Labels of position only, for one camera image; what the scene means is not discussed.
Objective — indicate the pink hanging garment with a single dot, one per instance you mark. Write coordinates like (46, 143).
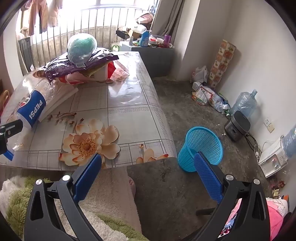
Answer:
(38, 16)

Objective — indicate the clear green plastic container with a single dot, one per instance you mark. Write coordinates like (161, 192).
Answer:
(82, 46)

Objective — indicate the blue plastic wastebasket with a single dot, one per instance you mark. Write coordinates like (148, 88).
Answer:
(203, 139)

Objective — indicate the pink printed cloth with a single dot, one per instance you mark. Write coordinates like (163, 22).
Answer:
(275, 215)

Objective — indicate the white green fleece robe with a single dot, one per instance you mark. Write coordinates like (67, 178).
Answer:
(16, 208)

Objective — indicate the tall patterned cardboard box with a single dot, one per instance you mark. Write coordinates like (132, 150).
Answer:
(222, 62)

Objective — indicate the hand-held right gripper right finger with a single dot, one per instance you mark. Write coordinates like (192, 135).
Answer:
(208, 178)

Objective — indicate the wall socket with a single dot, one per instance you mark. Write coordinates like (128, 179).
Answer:
(269, 124)

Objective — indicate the green white paper bag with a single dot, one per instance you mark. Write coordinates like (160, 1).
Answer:
(115, 47)

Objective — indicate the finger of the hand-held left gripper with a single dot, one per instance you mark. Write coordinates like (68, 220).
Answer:
(11, 128)

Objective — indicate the black flat object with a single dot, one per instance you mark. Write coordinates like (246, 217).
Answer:
(122, 34)

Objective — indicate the metal balcony railing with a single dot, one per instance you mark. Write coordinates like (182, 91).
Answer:
(57, 46)

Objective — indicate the purple snack bag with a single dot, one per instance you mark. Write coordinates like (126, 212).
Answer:
(69, 67)

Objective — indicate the black cabinet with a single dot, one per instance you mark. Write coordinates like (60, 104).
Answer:
(25, 55)

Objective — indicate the yellow green box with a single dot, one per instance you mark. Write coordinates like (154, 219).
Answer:
(93, 70)

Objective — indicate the grey cabinet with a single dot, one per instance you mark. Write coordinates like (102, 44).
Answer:
(157, 60)

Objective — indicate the clear blue water jug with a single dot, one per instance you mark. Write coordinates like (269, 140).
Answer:
(290, 141)
(244, 103)

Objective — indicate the grey curtain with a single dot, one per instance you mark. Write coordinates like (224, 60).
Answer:
(168, 18)

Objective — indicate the pink cloth bundle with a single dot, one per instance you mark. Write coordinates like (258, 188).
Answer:
(145, 18)

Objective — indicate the pile of packaging litter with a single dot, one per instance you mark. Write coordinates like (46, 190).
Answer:
(208, 96)

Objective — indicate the white water dispenser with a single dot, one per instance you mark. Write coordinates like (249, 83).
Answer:
(271, 157)

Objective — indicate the red white plastic bag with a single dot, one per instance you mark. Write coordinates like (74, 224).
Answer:
(118, 71)

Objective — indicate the assorted cabinet clutter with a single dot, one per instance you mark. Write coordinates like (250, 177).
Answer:
(159, 41)

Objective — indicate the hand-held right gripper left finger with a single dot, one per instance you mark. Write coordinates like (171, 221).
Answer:
(86, 178)

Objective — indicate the blue detergent bottle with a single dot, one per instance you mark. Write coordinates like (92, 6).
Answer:
(144, 39)

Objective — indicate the large window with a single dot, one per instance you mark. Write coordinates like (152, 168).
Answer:
(111, 3)

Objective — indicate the blue label soda bottle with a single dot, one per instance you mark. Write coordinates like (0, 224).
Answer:
(32, 109)

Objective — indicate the brown cardboard box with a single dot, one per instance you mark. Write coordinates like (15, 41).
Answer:
(136, 34)

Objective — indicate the blue hanging cloth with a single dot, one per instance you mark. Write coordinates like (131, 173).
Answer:
(152, 8)

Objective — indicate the grey rice cooker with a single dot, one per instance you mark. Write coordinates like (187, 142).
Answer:
(238, 125)

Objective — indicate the small white roll-on bottle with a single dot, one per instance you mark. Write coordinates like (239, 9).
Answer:
(131, 41)

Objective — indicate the purple cup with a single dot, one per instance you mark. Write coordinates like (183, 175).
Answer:
(167, 39)

